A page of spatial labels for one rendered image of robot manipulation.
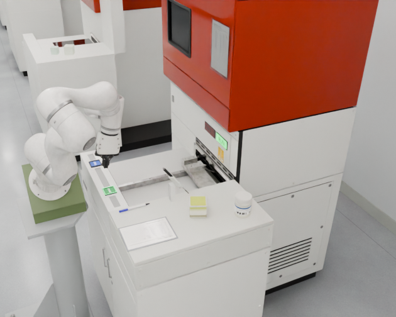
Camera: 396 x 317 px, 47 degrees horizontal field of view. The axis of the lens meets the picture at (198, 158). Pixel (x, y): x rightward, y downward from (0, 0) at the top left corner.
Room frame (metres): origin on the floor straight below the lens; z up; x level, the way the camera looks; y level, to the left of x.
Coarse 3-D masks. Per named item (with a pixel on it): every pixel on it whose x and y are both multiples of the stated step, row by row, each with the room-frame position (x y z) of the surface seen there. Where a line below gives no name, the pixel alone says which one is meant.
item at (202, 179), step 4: (188, 164) 2.09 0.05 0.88; (184, 168) 2.07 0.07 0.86; (188, 172) 2.03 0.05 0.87; (192, 172) 2.01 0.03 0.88; (196, 172) 2.01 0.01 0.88; (200, 172) 2.01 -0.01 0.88; (204, 172) 2.01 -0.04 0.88; (192, 176) 1.98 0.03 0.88; (196, 176) 1.97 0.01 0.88; (200, 176) 1.97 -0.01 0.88; (204, 176) 1.97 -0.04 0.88; (208, 176) 1.97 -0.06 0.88; (196, 180) 1.94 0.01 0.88; (200, 180) 1.94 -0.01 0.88; (204, 180) 1.94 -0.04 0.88; (208, 180) 1.94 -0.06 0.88; (212, 180) 1.94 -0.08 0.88; (196, 184) 1.94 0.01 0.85; (200, 184) 1.90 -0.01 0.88; (204, 184) 1.90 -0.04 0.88; (208, 184) 1.90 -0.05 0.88; (212, 184) 1.90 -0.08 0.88
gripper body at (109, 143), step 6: (102, 132) 1.70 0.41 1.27; (96, 138) 1.72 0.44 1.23; (102, 138) 1.69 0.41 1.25; (108, 138) 1.70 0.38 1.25; (114, 138) 1.71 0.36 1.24; (96, 144) 1.71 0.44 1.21; (102, 144) 1.69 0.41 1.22; (108, 144) 1.70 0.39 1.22; (114, 144) 1.71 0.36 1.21; (102, 150) 1.69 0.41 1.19; (108, 150) 1.70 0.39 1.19; (114, 150) 1.71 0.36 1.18
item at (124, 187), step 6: (174, 174) 2.04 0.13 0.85; (180, 174) 2.05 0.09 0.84; (186, 174) 2.07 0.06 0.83; (144, 180) 1.97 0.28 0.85; (150, 180) 1.98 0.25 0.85; (156, 180) 1.99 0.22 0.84; (162, 180) 2.01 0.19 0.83; (120, 186) 1.91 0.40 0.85; (126, 186) 1.92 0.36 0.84; (132, 186) 1.94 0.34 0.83; (138, 186) 1.95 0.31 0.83
